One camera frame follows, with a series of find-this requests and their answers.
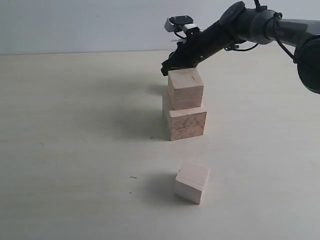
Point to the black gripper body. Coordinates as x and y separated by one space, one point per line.
197 48

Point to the medium wooden cube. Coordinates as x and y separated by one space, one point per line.
185 88

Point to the pale wooden cube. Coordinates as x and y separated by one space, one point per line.
191 181

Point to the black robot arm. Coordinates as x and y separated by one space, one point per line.
299 38

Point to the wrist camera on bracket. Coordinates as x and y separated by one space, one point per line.
182 26

